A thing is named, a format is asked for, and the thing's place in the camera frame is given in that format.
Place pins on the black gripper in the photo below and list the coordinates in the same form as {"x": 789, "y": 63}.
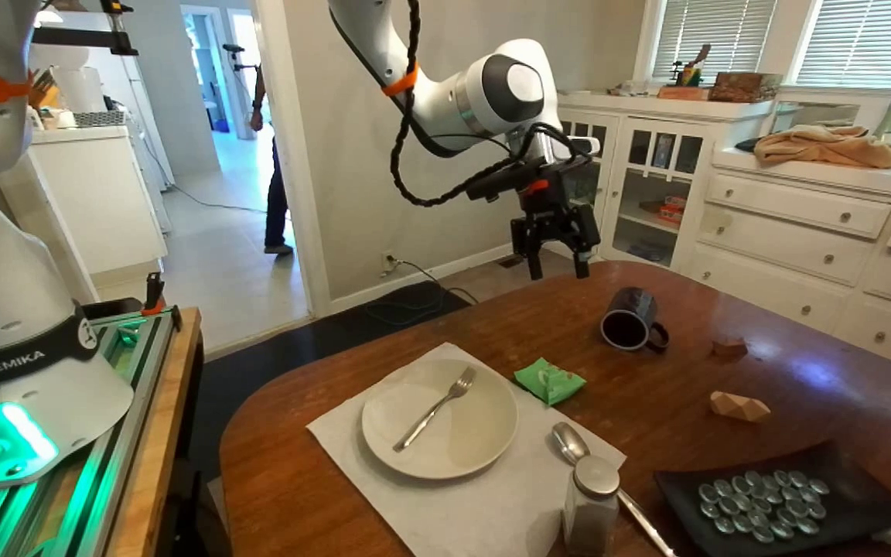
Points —
{"x": 556, "y": 221}

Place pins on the black mug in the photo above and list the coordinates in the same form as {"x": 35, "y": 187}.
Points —
{"x": 639, "y": 308}

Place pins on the metal spoon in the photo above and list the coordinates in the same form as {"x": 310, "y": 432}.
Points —
{"x": 567, "y": 441}

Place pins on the white round plate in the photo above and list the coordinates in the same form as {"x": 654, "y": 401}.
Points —
{"x": 476, "y": 436}

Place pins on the metal fork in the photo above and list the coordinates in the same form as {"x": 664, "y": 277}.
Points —
{"x": 435, "y": 411}

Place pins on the dark floor vent grille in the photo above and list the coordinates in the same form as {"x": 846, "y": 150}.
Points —
{"x": 513, "y": 261}

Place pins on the white glass door cabinet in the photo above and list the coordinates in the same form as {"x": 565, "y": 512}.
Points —
{"x": 651, "y": 206}

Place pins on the green snack packet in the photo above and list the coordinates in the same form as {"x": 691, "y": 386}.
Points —
{"x": 548, "y": 383}

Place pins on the utensil holder with tools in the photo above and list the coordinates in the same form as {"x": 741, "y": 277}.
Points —
{"x": 687, "y": 70}

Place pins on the tan bread piece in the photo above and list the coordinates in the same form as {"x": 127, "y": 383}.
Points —
{"x": 741, "y": 406}

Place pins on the white drawer dresser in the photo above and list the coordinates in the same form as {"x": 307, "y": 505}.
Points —
{"x": 797, "y": 248}

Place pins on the brown wicker basket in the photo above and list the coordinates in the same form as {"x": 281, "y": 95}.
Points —
{"x": 743, "y": 89}

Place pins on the glass shaker metal lid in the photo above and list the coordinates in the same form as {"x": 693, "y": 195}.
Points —
{"x": 588, "y": 515}

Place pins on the white window blind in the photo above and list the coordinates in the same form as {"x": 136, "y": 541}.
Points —
{"x": 714, "y": 35}
{"x": 866, "y": 41}

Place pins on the person in blue vest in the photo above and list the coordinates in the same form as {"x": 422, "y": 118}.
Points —
{"x": 277, "y": 195}

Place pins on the brown paper bag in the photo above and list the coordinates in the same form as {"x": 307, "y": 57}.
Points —
{"x": 823, "y": 148}

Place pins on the white cloth placemat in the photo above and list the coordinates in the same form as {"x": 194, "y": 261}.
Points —
{"x": 403, "y": 515}

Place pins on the clear glass gem pile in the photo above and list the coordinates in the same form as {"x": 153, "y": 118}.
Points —
{"x": 766, "y": 505}

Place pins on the black rectangular tray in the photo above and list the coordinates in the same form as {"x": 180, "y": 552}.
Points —
{"x": 859, "y": 505}

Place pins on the black red small tool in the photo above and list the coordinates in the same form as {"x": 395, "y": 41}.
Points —
{"x": 153, "y": 292}

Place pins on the robot stand wooden edge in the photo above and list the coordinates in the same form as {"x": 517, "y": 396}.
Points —
{"x": 162, "y": 445}

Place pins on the white kitchen counter cabinet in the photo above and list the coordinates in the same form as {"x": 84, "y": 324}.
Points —
{"x": 94, "y": 195}

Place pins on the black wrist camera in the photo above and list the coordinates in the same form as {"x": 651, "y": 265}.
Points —
{"x": 495, "y": 185}

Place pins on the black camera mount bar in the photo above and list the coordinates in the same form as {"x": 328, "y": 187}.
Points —
{"x": 84, "y": 39}

